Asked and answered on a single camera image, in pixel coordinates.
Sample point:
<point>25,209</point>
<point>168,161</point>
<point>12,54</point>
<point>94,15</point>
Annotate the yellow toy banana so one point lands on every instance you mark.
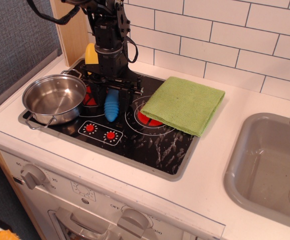
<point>91,57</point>

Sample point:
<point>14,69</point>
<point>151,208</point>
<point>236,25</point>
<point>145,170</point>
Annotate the right grey oven knob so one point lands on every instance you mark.
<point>133,222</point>

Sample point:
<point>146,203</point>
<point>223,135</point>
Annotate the blue handled toy fork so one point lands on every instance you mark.
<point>111,105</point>

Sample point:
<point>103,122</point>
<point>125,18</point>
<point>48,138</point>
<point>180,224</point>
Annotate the right red stove knob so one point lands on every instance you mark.
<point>110,135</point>

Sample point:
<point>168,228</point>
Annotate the left red stove knob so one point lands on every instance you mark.
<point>90,128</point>

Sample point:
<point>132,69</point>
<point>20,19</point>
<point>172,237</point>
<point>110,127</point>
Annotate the red stove knob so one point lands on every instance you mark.
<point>90,128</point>
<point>110,135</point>

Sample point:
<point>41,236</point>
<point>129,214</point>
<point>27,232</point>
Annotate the grey oven door handle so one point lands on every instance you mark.
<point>77,227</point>

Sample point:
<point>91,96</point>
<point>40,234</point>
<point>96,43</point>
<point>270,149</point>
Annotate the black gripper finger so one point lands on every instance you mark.
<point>99,93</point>
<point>125,97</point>

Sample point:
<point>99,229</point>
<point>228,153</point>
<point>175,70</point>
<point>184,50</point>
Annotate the green folded cloth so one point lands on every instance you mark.
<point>184,105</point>

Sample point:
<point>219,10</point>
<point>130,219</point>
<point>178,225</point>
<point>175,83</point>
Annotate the left grey oven knob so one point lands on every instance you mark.
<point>32,176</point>

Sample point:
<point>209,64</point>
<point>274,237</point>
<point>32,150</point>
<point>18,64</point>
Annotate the yellow orange plush object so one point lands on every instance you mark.
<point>8,235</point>

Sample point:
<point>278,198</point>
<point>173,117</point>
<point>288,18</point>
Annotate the grey oven knob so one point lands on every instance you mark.
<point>133,222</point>
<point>32,176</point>

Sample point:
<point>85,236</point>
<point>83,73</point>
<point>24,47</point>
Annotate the wooden side post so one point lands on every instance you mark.
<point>73,38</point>

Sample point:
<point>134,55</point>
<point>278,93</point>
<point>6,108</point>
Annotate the grey plastic sink basin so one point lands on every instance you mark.
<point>258,174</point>

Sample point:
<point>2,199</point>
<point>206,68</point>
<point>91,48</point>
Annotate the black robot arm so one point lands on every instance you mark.
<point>110,28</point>

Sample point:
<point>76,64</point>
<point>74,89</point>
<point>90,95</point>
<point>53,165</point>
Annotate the stainless steel pot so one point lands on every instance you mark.
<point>55,99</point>

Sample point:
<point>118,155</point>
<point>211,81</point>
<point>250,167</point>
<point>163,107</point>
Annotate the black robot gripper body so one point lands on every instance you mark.
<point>114,73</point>

